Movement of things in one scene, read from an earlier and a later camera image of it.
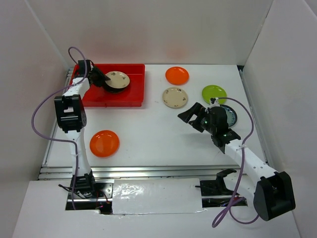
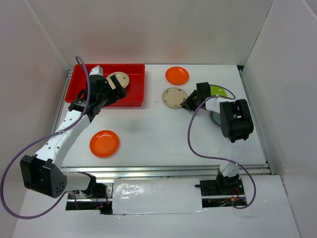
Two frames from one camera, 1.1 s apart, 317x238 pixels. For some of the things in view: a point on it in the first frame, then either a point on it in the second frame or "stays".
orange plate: x=104 y=143 stays
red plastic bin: x=133 y=96 stays
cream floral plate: x=175 y=97 stays
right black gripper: x=197 y=109 to x=188 y=103
